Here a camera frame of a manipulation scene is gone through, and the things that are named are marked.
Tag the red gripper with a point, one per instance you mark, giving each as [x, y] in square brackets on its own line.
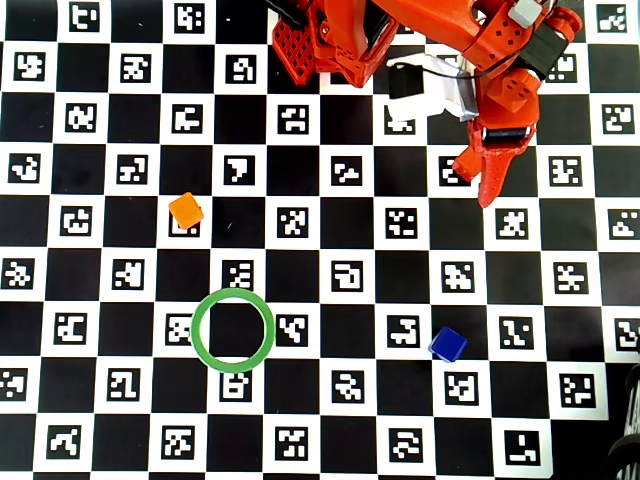
[502, 136]

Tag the blue cube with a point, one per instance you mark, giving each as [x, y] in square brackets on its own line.
[448, 344]

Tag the orange cube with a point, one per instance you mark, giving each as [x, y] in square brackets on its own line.
[186, 211]

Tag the red robot arm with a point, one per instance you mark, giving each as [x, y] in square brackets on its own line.
[435, 20]

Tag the small grey box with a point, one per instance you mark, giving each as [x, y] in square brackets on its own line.
[525, 11]

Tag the checkerboard marker mat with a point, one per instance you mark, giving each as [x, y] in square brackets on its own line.
[75, 65]

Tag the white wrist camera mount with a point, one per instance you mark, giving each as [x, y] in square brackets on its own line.
[440, 95]

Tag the black camera stand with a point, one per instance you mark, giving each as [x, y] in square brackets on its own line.
[627, 425]

